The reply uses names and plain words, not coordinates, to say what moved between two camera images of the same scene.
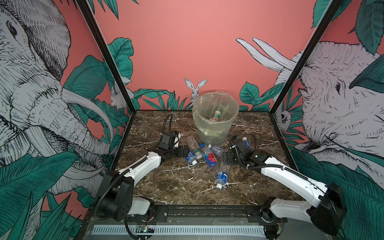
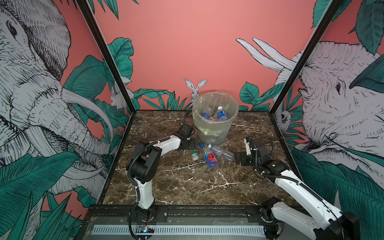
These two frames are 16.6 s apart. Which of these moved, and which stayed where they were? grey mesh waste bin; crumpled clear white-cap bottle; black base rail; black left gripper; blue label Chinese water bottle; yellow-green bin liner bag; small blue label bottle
Moved: blue label Chinese water bottle; black left gripper; small blue label bottle
Stayed: grey mesh waste bin; black base rail; crumpled clear white-cap bottle; yellow-green bin liner bag
